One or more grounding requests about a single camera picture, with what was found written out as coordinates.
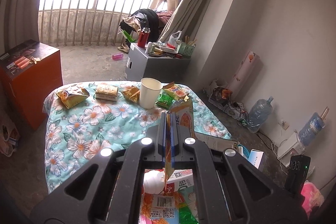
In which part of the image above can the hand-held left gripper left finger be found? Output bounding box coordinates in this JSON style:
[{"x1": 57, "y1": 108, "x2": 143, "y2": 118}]
[{"x1": 30, "y1": 112, "x2": 171, "y2": 224}]

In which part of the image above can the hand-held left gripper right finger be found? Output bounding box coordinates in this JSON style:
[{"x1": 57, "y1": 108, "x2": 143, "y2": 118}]
[{"x1": 170, "y1": 112, "x2": 308, "y2": 224}]

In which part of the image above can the tall orange snack packet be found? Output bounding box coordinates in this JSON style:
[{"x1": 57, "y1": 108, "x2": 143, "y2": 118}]
[{"x1": 163, "y1": 99, "x2": 195, "y2": 185}]

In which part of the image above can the small white cardboard box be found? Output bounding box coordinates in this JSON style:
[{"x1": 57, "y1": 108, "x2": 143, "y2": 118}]
[{"x1": 248, "y1": 150, "x2": 267, "y2": 170}]

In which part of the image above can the white and grey appliance box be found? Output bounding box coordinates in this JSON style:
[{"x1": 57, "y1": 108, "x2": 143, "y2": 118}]
[{"x1": 196, "y1": 132, "x2": 240, "y2": 159}]

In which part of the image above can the white printed carton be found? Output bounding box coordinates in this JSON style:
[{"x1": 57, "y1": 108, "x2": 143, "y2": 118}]
[{"x1": 165, "y1": 170, "x2": 195, "y2": 190}]

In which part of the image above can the white plastic bottle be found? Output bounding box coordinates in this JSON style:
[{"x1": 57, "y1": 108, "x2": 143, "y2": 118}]
[{"x1": 143, "y1": 171, "x2": 166, "y2": 193}]

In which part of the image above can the orange packet with barcode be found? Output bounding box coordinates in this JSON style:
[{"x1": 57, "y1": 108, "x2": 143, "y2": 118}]
[{"x1": 142, "y1": 191, "x2": 181, "y2": 224}]

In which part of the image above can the shiny green snack packet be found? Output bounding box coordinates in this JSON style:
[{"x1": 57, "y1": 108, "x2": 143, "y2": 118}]
[{"x1": 178, "y1": 186, "x2": 199, "y2": 224}]

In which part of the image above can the bright pink cloth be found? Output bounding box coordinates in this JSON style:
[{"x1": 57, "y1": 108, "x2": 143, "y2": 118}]
[{"x1": 301, "y1": 181, "x2": 325, "y2": 211}]

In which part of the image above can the white water dispenser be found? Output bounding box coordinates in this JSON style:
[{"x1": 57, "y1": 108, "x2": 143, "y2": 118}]
[{"x1": 277, "y1": 132, "x2": 306, "y2": 161}]

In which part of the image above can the small green snack packet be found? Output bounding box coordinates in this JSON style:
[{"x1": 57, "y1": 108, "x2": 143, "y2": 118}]
[{"x1": 156, "y1": 93, "x2": 175, "y2": 109}]

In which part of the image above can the white paper cup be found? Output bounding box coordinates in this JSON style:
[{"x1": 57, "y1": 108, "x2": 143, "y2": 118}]
[{"x1": 139, "y1": 77, "x2": 163, "y2": 109}]

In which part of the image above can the orange and yellow snack packet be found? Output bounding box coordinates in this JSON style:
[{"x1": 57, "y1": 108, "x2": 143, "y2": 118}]
[{"x1": 163, "y1": 84, "x2": 189, "y2": 100}]

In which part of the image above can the water bottle on dispenser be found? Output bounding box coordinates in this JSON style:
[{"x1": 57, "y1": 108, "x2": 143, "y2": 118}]
[{"x1": 299, "y1": 112, "x2": 326, "y2": 147}]

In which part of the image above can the small yellow snack packet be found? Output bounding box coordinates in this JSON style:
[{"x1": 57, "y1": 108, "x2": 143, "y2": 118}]
[{"x1": 121, "y1": 85, "x2": 141, "y2": 103}]

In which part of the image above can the black bag with orange contents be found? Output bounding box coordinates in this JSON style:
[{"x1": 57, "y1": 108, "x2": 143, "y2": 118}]
[{"x1": 212, "y1": 86, "x2": 233, "y2": 106}]

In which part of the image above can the grey cabinet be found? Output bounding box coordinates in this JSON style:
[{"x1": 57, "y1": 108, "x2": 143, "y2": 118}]
[{"x1": 125, "y1": 43, "x2": 191, "y2": 81}]

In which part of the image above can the large clear water bottle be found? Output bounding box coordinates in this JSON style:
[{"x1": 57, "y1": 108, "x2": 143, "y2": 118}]
[{"x1": 247, "y1": 96, "x2": 274, "y2": 133}]

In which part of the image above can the beige biscuit packet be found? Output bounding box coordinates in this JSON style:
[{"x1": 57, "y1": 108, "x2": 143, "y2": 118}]
[{"x1": 95, "y1": 84, "x2": 119, "y2": 102}]

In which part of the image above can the floral light blue blanket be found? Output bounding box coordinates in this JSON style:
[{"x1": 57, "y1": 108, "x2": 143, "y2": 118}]
[{"x1": 43, "y1": 80, "x2": 231, "y2": 194}]

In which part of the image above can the green plastic basket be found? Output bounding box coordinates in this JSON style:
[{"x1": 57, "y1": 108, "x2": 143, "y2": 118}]
[{"x1": 178, "y1": 43, "x2": 196, "y2": 58}]

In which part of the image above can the white plastic jug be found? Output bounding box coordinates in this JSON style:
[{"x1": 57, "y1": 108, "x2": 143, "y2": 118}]
[{"x1": 168, "y1": 30, "x2": 182, "y2": 47}]

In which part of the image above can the large yellow snack packet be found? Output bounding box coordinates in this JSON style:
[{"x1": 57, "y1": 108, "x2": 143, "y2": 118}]
[{"x1": 56, "y1": 85, "x2": 90, "y2": 109}]

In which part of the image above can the red thermos bottle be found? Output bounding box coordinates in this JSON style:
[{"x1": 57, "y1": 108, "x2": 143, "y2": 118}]
[{"x1": 137, "y1": 27, "x2": 151, "y2": 48}]

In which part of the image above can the pile of black clothes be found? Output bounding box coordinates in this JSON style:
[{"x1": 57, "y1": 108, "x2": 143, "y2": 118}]
[{"x1": 130, "y1": 9, "x2": 159, "y2": 42}]

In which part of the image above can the orange red cabinet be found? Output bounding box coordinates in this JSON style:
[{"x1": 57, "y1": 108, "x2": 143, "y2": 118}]
[{"x1": 0, "y1": 39, "x2": 63, "y2": 130}]

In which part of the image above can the metal window railing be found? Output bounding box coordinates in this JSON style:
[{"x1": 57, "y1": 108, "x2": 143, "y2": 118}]
[{"x1": 38, "y1": 0, "x2": 155, "y2": 47}]

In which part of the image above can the light printed bag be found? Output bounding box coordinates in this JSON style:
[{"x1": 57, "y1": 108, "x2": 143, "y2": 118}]
[{"x1": 0, "y1": 109, "x2": 21, "y2": 156}]

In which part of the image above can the tangle of black cables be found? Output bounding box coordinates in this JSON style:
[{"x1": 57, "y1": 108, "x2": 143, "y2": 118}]
[{"x1": 228, "y1": 102, "x2": 250, "y2": 126}]

